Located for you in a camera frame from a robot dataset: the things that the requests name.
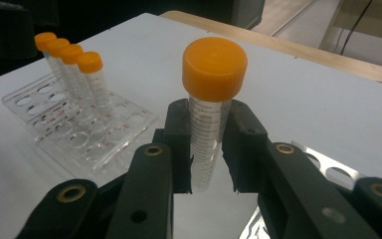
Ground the metal tube rack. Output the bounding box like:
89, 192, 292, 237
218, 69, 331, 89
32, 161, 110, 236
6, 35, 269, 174
238, 140, 366, 239

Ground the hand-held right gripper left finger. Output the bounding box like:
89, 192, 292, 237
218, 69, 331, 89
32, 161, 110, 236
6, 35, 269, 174
152, 98, 193, 195

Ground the dark grey cabinet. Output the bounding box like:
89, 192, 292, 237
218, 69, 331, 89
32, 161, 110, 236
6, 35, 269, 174
230, 0, 267, 30

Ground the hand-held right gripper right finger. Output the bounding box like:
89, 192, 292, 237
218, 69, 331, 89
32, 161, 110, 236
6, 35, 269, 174
221, 99, 270, 193

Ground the clear acrylic tube rack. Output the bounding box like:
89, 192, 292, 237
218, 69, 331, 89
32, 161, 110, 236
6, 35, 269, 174
1, 72, 159, 178

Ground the clear tube with orange cap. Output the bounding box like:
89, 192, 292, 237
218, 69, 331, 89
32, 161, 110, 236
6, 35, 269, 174
34, 31, 68, 98
77, 51, 117, 120
47, 37, 81, 108
59, 43, 94, 118
182, 36, 249, 193

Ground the black hanging cable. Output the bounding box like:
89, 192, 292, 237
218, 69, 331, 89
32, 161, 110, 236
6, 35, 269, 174
339, 0, 374, 56

